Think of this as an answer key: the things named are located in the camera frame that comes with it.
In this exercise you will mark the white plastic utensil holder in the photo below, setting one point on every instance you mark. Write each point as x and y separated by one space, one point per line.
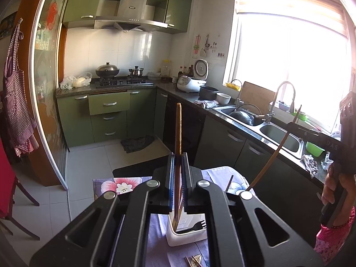
220 176

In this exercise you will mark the sliding glass door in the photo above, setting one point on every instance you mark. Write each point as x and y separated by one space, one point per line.
43 76

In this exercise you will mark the pink sleeve forearm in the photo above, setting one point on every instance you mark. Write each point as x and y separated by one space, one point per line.
330 240

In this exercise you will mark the green lower kitchen cabinets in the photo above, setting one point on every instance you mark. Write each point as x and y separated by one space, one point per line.
90 115

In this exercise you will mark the red chair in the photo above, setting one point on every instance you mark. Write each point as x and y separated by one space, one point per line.
8 184

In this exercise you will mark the black pot on counter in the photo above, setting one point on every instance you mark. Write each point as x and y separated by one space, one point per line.
208 93

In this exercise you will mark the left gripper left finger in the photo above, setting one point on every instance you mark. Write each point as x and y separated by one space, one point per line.
169 183

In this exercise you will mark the leaning brown chopstick in holder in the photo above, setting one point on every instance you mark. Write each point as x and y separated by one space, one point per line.
229 183

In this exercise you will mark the black wok with lid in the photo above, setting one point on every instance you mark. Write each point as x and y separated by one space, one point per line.
107 71

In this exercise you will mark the dark floor mat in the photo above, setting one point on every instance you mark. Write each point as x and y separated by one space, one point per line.
134 145

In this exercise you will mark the plastic bag on counter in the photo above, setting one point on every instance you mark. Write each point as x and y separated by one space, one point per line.
71 82

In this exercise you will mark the purple floral tablecloth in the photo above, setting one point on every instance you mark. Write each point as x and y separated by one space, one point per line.
159 253

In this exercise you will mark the stainless steel sink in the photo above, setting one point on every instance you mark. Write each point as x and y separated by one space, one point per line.
269 131

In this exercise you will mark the small steel pot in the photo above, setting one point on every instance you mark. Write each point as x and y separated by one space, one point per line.
136 71

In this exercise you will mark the wooden cutting board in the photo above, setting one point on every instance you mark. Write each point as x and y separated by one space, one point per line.
257 95

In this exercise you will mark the green plastic basin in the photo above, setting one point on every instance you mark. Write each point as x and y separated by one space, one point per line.
313 149

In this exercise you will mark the steel range hood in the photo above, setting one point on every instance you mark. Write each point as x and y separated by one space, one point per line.
127 15

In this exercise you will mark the black fork in holder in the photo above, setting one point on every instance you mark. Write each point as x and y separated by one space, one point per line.
200 225

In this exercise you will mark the checkered hanging apron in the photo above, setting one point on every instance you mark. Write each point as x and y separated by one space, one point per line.
20 123

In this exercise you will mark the brown chopstick on table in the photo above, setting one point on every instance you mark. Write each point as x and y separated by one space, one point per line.
195 261

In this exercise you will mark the black gas stove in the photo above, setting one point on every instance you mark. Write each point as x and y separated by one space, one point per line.
119 82

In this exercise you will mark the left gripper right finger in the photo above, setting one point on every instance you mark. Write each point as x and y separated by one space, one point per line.
187 182

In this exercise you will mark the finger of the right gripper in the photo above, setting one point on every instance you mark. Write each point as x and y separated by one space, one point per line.
305 134

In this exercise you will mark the brown chopstick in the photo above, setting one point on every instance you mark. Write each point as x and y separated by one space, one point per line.
195 261
269 163
177 171
229 183

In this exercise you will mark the white rice cooker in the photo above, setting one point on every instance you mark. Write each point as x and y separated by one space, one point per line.
200 74

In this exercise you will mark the white bowl on counter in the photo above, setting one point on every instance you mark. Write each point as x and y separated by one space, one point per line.
223 99

